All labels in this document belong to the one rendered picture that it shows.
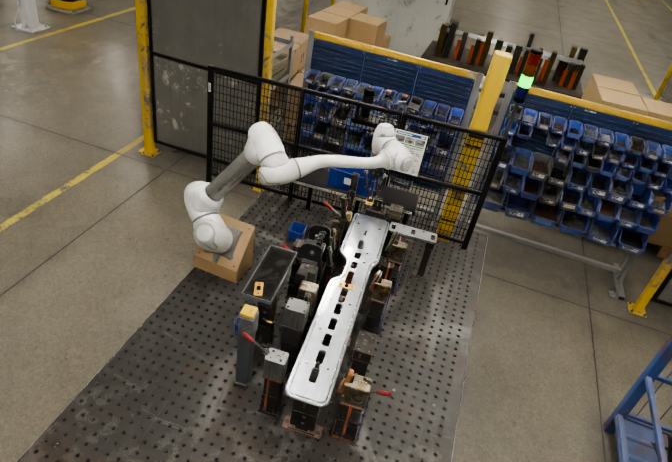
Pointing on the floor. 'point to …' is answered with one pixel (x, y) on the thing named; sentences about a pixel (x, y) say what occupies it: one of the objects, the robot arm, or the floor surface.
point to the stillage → (619, 424)
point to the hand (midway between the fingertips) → (371, 194)
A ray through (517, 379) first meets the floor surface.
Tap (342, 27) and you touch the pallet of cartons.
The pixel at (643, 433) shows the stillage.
